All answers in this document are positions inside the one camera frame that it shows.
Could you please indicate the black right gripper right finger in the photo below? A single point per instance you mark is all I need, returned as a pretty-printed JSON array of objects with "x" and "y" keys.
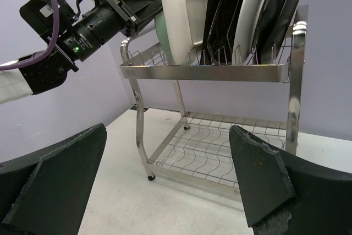
[{"x": 284, "y": 194}]

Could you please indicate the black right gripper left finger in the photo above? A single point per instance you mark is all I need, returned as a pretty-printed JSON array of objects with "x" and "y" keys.
[{"x": 46, "y": 191}]

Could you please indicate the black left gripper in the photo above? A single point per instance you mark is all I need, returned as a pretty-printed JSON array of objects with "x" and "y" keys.
[{"x": 100, "y": 20}]

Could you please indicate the mint green round plate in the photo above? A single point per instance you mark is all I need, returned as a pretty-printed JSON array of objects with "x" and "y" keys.
[{"x": 161, "y": 31}]

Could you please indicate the white rectangular plate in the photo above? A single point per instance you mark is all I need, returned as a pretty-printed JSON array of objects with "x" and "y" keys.
[{"x": 185, "y": 23}]

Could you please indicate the black floral plate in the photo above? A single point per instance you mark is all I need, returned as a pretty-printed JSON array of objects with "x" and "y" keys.
[
  {"x": 268, "y": 17},
  {"x": 211, "y": 9}
]

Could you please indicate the cream floral square plate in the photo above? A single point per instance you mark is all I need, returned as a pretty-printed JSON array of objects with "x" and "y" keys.
[{"x": 220, "y": 40}]

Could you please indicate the round white teal-rimmed plate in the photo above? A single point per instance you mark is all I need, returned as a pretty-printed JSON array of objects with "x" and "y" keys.
[{"x": 244, "y": 35}]

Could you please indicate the teal square plate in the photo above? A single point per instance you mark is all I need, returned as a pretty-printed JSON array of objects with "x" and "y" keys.
[{"x": 279, "y": 31}]

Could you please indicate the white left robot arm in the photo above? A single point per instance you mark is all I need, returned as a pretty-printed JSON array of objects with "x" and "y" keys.
[{"x": 53, "y": 21}]

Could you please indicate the stainless steel dish rack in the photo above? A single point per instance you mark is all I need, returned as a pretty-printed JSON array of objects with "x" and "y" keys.
[{"x": 196, "y": 152}]

